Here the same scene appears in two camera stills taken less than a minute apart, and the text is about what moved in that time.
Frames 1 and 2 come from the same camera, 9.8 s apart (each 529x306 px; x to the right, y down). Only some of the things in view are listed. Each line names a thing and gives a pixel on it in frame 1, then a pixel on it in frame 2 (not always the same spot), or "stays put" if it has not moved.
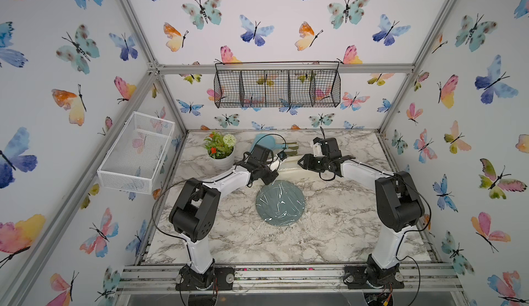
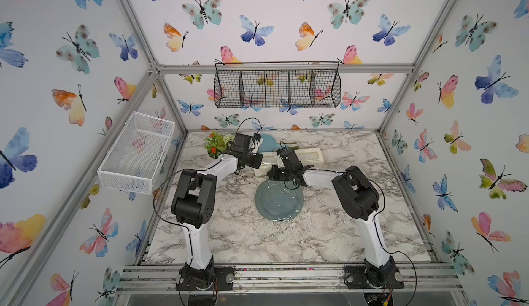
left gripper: [271, 176] to [257, 157]
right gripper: [308, 164] to [273, 174]
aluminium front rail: [143, 278] stays put
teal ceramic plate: [280, 203] stays put
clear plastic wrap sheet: [280, 203] stays put
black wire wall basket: [277, 84] stays put
